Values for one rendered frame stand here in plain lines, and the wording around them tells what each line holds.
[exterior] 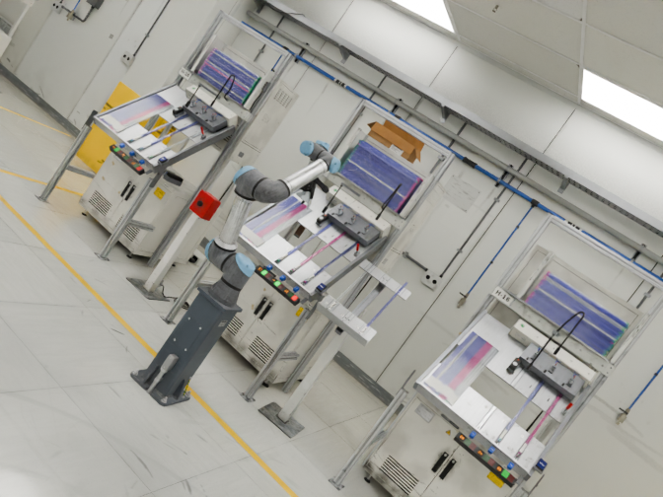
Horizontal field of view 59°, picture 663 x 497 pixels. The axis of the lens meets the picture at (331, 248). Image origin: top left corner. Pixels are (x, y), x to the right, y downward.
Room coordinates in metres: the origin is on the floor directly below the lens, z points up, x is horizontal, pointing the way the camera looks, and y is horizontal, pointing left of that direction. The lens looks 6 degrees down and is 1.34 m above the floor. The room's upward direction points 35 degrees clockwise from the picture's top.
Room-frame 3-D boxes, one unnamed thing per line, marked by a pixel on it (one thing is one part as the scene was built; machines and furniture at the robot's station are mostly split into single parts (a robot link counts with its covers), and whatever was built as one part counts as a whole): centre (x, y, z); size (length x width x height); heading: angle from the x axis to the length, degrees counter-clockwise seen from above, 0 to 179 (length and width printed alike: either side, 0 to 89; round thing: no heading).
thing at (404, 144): (4.21, -0.01, 1.82); 0.68 x 0.30 x 0.20; 68
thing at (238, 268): (2.80, 0.31, 0.72); 0.13 x 0.12 x 0.14; 67
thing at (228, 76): (4.61, 1.35, 0.95); 1.35 x 0.82 x 1.90; 158
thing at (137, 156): (4.41, 1.41, 0.66); 1.01 x 0.73 x 1.31; 158
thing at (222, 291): (2.80, 0.30, 0.60); 0.15 x 0.15 x 0.10
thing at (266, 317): (4.03, 0.02, 0.31); 0.70 x 0.65 x 0.62; 68
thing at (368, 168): (3.89, 0.01, 1.52); 0.51 x 0.13 x 0.27; 68
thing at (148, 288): (3.87, 0.86, 0.39); 0.24 x 0.24 x 0.78; 68
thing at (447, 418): (3.30, -1.27, 0.65); 1.01 x 0.73 x 1.29; 158
